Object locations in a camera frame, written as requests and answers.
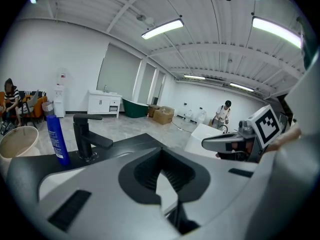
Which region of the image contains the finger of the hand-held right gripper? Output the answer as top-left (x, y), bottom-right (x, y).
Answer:
top-left (201, 131), bottom-right (256, 157)

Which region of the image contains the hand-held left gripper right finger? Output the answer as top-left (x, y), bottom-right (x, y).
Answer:
top-left (159, 138), bottom-right (318, 240)

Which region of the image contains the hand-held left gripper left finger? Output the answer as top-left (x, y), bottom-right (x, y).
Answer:
top-left (27, 147), bottom-right (181, 240)

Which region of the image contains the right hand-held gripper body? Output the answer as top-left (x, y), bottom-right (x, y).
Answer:
top-left (238, 104), bottom-right (281, 164)

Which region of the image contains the person's right forearm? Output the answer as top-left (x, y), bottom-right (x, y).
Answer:
top-left (268, 125), bottom-right (302, 152)

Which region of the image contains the white rectangular bathtub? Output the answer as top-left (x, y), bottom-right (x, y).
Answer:
top-left (184, 123), bottom-right (223, 159)

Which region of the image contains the long ceiling light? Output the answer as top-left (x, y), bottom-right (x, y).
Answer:
top-left (251, 15), bottom-right (303, 49)
top-left (141, 18), bottom-right (185, 40)
top-left (183, 74), bottom-right (206, 81)
top-left (229, 82), bottom-right (255, 93)

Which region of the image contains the large cardboard box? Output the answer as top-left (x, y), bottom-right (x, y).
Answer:
top-left (152, 105), bottom-right (175, 125)

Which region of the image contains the small cardboard box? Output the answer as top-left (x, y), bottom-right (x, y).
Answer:
top-left (147, 104), bottom-right (161, 118)

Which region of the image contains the blue bottle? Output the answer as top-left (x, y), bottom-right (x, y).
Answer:
top-left (46, 114), bottom-right (71, 167)

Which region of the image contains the dark green bathtub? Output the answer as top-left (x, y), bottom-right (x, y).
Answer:
top-left (121, 98), bottom-right (150, 119)

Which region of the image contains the grey roller blind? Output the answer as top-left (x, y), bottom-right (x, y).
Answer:
top-left (96, 42), bottom-right (142, 101)
top-left (137, 62), bottom-right (157, 105)

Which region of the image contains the white vanity cabinet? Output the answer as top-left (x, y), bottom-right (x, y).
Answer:
top-left (87, 85), bottom-right (123, 119)

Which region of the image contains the beige round tub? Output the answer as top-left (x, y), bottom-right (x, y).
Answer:
top-left (0, 125), bottom-right (40, 165)

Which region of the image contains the white basket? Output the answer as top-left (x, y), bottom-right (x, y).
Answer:
top-left (41, 101), bottom-right (55, 117)

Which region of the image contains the white water dispenser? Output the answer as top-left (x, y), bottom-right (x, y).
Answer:
top-left (53, 67), bottom-right (66, 119)

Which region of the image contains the orange sofa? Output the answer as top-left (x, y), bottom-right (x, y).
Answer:
top-left (0, 90), bottom-right (48, 125)

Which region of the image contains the black chair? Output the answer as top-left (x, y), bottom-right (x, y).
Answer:
top-left (21, 90), bottom-right (41, 129)

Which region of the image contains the black floor bag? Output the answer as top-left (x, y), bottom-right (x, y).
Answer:
top-left (0, 120), bottom-right (15, 136)

